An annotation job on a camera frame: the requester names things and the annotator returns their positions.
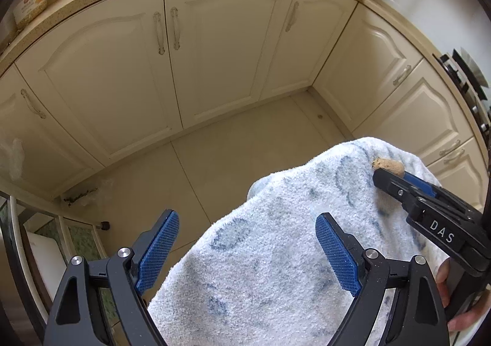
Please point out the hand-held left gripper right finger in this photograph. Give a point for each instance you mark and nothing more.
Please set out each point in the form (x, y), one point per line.
(337, 254)

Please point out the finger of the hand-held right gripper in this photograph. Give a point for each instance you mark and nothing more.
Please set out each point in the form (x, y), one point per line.
(422, 183)
(391, 185)

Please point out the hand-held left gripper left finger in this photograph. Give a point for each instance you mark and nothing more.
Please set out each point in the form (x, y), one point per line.
(157, 250)

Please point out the brown nutshell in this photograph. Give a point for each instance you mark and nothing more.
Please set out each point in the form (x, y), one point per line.
(389, 166)

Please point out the person's right hand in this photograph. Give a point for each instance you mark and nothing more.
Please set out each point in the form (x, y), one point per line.
(443, 281)

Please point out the black door stopper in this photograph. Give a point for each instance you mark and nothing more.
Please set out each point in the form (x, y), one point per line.
(105, 226)

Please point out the blue patterned white towel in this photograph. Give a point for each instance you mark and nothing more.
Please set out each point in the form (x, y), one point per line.
(268, 254)

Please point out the glass sliding door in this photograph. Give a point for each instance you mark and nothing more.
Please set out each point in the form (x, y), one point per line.
(82, 238)

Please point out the black gas stove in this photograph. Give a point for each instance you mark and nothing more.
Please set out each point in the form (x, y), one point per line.
(466, 73)

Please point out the cream kitchen cabinet unit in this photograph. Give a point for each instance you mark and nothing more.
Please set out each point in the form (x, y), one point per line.
(222, 43)

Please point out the white jar orange label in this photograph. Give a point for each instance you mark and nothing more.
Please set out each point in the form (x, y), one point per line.
(28, 4)

